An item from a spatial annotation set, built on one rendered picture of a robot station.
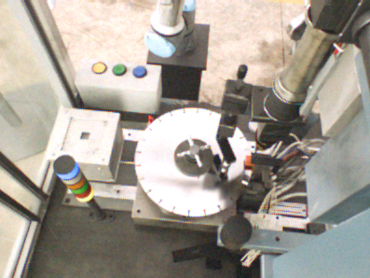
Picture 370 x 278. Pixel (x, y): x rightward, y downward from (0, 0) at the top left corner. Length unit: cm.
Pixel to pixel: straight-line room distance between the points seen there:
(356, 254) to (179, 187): 65
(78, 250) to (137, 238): 18
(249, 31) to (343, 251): 240
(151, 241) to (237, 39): 182
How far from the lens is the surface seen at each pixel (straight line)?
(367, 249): 29
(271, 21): 276
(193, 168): 91
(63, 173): 72
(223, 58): 242
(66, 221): 113
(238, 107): 71
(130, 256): 107
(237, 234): 70
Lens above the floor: 180
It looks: 61 degrees down
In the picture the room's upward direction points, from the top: 4 degrees clockwise
